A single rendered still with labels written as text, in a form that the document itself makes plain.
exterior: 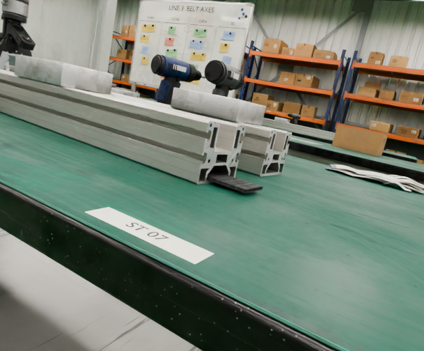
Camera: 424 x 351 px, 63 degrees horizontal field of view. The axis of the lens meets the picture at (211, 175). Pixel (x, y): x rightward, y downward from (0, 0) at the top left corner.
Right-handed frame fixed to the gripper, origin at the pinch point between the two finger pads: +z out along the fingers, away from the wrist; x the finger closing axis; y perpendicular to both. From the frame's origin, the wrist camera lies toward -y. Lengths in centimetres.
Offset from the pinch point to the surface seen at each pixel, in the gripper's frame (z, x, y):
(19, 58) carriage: -6, 25, -52
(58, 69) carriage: -5, 25, -65
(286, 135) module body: -2, -2, -98
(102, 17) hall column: -158, -503, 630
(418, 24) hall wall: -319, -1028, 25
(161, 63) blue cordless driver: -14, -16, -51
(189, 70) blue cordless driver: -14, -26, -53
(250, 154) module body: 3, 4, -95
